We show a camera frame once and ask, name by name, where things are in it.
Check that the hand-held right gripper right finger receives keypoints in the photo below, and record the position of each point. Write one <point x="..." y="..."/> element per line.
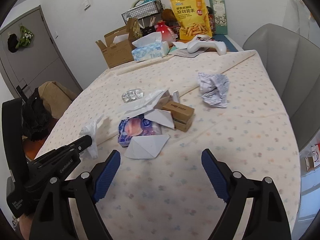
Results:
<point x="215" y="175"/>

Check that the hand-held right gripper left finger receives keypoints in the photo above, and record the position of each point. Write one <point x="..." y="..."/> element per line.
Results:
<point x="108" y="175"/>

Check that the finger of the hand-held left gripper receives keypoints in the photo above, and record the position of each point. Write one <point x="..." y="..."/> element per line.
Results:
<point x="83" y="141"/>

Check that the white tissue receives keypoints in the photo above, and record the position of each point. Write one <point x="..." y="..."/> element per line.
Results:
<point x="90" y="130"/>

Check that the blue peach tissue pack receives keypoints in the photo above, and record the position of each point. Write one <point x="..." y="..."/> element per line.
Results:
<point x="135" y="130"/>

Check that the person's left forearm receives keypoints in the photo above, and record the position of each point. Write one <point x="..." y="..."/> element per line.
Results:
<point x="25" y="227"/>

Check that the white folded paper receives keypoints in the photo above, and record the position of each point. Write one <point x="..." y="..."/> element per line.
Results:
<point x="160" y="118"/>
<point x="146" y="147"/>

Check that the brown padded chair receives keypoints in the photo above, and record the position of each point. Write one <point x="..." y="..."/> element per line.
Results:
<point x="60" y="97"/>

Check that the silver pill blister pack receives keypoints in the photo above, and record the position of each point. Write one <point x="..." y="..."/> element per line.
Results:
<point x="131" y="95"/>

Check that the small brown cardboard box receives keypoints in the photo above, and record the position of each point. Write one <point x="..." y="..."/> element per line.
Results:
<point x="178" y="111"/>

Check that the crumpled printed paper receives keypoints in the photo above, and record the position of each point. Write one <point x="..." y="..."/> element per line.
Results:
<point x="213" y="90"/>

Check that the grey door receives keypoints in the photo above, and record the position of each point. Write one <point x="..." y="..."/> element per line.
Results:
<point x="42" y="60"/>

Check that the small white carton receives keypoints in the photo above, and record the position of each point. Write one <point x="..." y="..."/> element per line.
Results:
<point x="176" y="96"/>

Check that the open brown cardboard box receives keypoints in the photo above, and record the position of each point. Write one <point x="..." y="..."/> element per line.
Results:
<point x="118" y="53"/>

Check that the black hanging item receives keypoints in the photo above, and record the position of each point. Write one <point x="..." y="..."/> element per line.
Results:
<point x="12" y="43"/>

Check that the white red carton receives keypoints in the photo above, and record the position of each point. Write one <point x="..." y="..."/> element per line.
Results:
<point x="313" y="155"/>

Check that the green hanging plush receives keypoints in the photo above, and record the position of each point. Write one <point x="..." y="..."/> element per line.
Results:
<point x="25" y="36"/>

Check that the blue white tissue box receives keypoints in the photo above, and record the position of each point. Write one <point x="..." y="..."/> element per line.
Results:
<point x="150" y="51"/>

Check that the printed paper sheet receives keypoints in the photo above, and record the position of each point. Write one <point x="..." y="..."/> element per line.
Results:
<point x="183" y="52"/>

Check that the black holder with sticks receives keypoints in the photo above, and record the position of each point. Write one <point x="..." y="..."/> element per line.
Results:
<point x="148" y="30"/>

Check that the white game controller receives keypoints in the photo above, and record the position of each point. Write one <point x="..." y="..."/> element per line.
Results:
<point x="205" y="45"/>

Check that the grey chair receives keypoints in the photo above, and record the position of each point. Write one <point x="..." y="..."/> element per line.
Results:
<point x="290" y="67"/>

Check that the dark blue mat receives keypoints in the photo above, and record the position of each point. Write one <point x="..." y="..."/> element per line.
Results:
<point x="231" y="42"/>

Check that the white napkin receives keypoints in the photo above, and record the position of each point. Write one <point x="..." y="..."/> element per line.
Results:
<point x="180" y="45"/>

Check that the red white vase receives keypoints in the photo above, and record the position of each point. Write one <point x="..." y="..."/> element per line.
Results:
<point x="165" y="31"/>

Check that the red plastic basket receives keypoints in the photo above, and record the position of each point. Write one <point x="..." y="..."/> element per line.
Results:
<point x="175" y="28"/>

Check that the brown round object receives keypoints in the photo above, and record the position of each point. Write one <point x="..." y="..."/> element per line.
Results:
<point x="168" y="15"/>

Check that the yellow snack bag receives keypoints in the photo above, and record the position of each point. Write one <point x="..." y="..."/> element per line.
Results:
<point x="191" y="15"/>

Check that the tall green box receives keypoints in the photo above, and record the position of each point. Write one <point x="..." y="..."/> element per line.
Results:
<point x="218" y="10"/>

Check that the cream curtain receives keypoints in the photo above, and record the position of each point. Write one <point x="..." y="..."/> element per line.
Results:
<point x="306" y="25"/>

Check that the white light switch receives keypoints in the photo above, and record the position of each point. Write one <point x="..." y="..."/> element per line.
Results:
<point x="87" y="3"/>

